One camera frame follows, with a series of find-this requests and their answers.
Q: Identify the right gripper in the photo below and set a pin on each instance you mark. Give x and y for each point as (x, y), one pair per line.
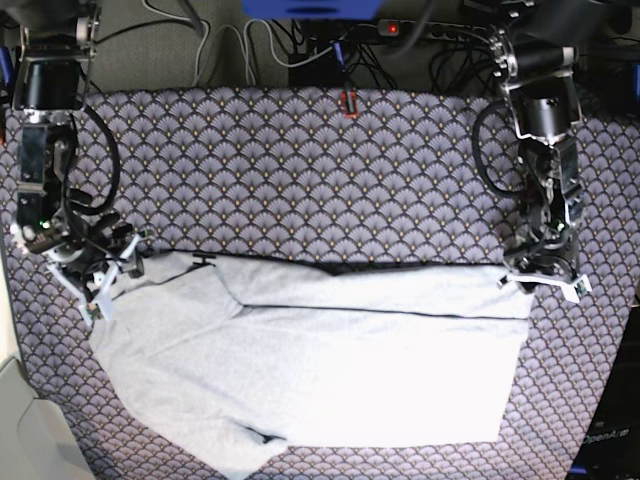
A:
(103, 237)

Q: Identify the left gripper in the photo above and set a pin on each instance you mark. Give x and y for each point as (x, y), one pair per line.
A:
(553, 252)

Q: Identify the light grey T-shirt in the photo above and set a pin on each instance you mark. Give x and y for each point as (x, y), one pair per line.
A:
(237, 359)

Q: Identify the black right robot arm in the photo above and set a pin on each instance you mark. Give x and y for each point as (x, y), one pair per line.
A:
(58, 45)

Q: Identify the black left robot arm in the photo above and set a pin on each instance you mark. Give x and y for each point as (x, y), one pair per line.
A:
(539, 94)

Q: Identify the fan-patterned tablecloth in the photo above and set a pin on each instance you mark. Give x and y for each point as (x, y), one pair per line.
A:
(284, 173)

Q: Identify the white plastic bin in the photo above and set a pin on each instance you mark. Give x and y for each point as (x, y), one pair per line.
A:
(36, 441)

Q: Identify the red clamp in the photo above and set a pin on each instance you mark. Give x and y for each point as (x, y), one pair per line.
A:
(349, 103)

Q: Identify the black power strip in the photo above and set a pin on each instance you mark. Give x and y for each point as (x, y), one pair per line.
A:
(438, 31)

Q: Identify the black power adapter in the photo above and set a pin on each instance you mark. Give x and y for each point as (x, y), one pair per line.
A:
(323, 72)

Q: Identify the blue box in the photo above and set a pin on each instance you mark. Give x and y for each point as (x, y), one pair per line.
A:
(312, 9)

